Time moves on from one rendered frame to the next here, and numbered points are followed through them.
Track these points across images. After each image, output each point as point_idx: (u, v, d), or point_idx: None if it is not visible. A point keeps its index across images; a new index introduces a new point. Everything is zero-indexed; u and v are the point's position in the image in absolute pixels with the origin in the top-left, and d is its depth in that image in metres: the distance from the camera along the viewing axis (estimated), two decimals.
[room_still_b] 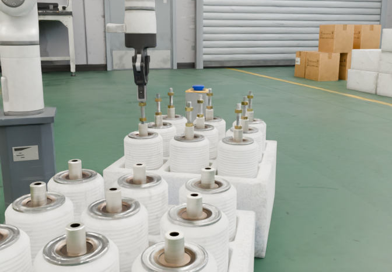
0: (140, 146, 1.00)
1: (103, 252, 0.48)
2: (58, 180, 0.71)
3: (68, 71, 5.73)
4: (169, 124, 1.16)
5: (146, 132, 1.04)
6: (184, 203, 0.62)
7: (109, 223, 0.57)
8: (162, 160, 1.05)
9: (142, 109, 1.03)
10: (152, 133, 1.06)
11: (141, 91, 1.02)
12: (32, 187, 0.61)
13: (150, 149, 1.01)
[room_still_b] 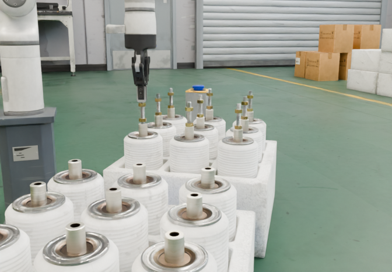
0: (140, 146, 1.00)
1: (103, 252, 0.48)
2: (58, 180, 0.71)
3: (68, 71, 5.73)
4: (169, 124, 1.16)
5: (146, 132, 1.04)
6: (184, 203, 0.62)
7: (109, 223, 0.57)
8: (161, 160, 1.05)
9: (141, 110, 1.03)
10: (152, 133, 1.05)
11: (141, 91, 1.02)
12: (32, 187, 0.61)
13: (149, 149, 1.01)
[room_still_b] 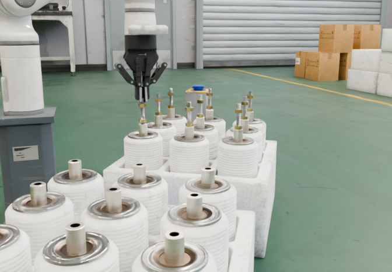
0: (129, 145, 1.01)
1: (103, 252, 0.48)
2: (58, 180, 0.71)
3: (68, 71, 5.73)
4: (169, 124, 1.16)
5: (144, 133, 1.03)
6: (184, 203, 0.62)
7: (109, 223, 0.57)
8: (156, 163, 1.03)
9: (142, 110, 1.04)
10: (152, 134, 1.04)
11: (143, 92, 1.02)
12: (32, 187, 0.61)
13: (137, 150, 1.00)
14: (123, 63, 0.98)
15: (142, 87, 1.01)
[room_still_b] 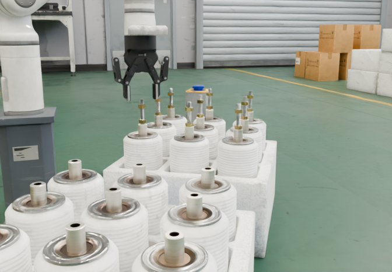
0: (124, 143, 1.03)
1: (103, 252, 0.48)
2: (58, 180, 0.71)
3: (68, 71, 5.73)
4: (169, 124, 1.16)
5: (142, 133, 1.03)
6: (184, 203, 0.62)
7: (109, 223, 0.57)
8: (147, 165, 1.01)
9: (142, 111, 1.03)
10: (150, 135, 1.03)
11: (153, 89, 1.03)
12: (32, 187, 0.61)
13: (129, 149, 1.01)
14: (121, 60, 0.98)
15: (129, 85, 1.00)
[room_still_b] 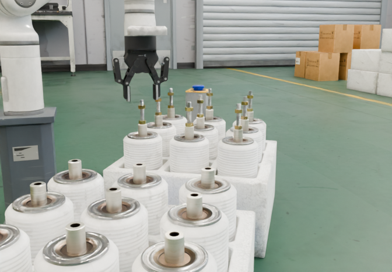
0: (139, 146, 1.00)
1: (103, 252, 0.48)
2: (58, 180, 0.71)
3: (68, 71, 5.73)
4: (169, 124, 1.16)
5: (146, 133, 1.04)
6: (184, 203, 0.62)
7: (109, 223, 0.57)
8: (161, 161, 1.05)
9: (143, 111, 1.03)
10: (151, 133, 1.05)
11: (154, 90, 1.03)
12: (32, 187, 0.61)
13: (148, 150, 1.01)
14: (121, 60, 0.98)
15: (129, 86, 1.00)
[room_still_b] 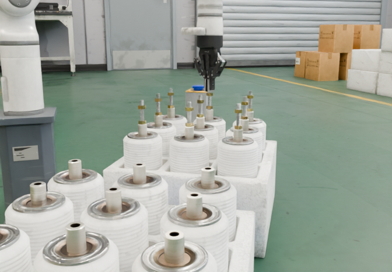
0: None
1: (103, 252, 0.48)
2: (58, 180, 0.71)
3: (68, 71, 5.73)
4: (169, 124, 1.16)
5: None
6: (184, 203, 0.62)
7: (109, 223, 0.57)
8: None
9: (143, 112, 1.03)
10: (133, 133, 1.05)
11: (209, 83, 1.22)
12: (32, 187, 0.61)
13: None
14: (199, 58, 1.24)
15: (206, 79, 1.21)
